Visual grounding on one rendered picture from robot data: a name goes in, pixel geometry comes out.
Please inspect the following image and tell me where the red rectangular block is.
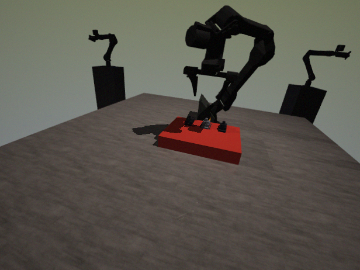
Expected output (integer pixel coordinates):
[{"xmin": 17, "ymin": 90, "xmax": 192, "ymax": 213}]
[{"xmin": 158, "ymin": 115, "xmax": 242, "ymax": 165}]

